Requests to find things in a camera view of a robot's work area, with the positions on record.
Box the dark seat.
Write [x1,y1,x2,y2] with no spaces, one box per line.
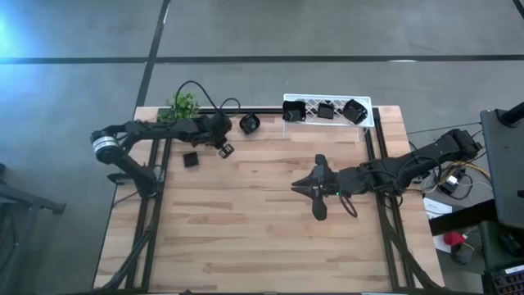
[478,220,524,271]

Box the red object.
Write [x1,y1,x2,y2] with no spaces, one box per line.
[443,231,467,247]

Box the black round bowl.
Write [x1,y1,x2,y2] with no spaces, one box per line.
[238,113,262,135]

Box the grey cloth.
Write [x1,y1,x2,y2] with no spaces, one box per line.
[452,243,476,266]

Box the white wire rack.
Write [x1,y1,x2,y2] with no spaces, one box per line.
[282,93,376,143]

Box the green plant in white pot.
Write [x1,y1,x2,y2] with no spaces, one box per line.
[157,92,201,124]

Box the dark grey side table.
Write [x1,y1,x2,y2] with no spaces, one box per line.
[480,107,524,230]

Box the black stand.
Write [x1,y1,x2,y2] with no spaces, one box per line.
[0,162,67,295]

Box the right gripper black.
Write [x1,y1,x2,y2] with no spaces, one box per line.
[291,153,341,222]

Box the colourful keyboard box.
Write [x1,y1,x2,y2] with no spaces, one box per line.
[481,265,524,295]

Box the black bar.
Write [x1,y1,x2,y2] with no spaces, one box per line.
[428,199,499,237]

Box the black pole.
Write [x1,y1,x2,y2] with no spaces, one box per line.
[498,101,524,127]

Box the white paper sheet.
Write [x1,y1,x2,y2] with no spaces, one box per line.
[422,197,454,221]

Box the silver power adapter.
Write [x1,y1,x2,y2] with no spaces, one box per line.
[438,174,462,194]

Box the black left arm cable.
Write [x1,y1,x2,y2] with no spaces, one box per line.
[174,79,242,120]

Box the black aluminium frame rail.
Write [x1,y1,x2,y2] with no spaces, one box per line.
[366,107,441,293]
[93,137,175,293]
[157,107,284,116]

